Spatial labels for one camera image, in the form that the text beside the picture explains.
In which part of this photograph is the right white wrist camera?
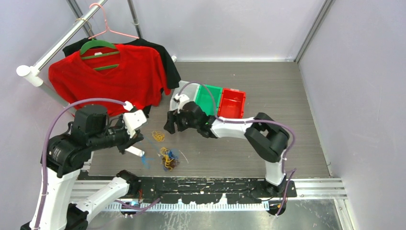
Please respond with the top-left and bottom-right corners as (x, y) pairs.
(173, 94), (190, 110)

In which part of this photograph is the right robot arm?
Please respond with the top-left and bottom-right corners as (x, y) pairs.
(164, 102), (291, 197)

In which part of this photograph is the red t-shirt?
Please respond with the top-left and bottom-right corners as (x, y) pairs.
(48, 44), (171, 109)

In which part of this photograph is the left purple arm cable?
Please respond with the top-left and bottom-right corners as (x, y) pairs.
(33, 98), (134, 230)

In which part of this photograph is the green clothes hanger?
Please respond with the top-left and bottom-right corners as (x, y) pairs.
(79, 39), (120, 60)

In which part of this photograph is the pink wire hanger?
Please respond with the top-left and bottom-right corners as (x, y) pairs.
(89, 3), (139, 39)

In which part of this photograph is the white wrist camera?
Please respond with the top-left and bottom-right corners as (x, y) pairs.
(123, 109), (147, 131)
(173, 94), (190, 110)

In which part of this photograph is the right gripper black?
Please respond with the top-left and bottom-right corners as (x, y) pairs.
(164, 109), (199, 135)

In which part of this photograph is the white plastic bin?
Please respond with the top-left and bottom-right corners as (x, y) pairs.
(169, 80), (200, 111)

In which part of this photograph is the black t-shirt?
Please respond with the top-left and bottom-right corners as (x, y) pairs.
(62, 37), (182, 96)

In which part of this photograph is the red plastic bin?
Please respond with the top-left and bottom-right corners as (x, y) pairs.
(217, 88), (246, 118)

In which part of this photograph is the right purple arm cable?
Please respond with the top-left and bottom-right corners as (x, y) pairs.
(177, 81), (297, 191)

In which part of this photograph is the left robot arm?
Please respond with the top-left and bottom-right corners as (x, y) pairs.
(22, 104), (147, 230)

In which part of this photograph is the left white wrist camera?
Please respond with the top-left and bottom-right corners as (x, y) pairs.
(123, 109), (147, 131)

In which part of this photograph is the green plastic bin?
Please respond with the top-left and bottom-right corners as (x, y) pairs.
(194, 85), (223, 115)

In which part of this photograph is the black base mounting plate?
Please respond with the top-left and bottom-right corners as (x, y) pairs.
(124, 177), (297, 205)

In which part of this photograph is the white slotted cable duct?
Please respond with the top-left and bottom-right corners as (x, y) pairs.
(104, 202), (270, 212)

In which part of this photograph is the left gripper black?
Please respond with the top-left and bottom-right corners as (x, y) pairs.
(90, 113), (145, 153)

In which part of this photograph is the white clothes rack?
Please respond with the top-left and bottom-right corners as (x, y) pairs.
(16, 0), (146, 158)

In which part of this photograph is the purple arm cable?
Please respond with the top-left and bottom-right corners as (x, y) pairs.
(177, 81), (297, 191)
(33, 98), (134, 230)

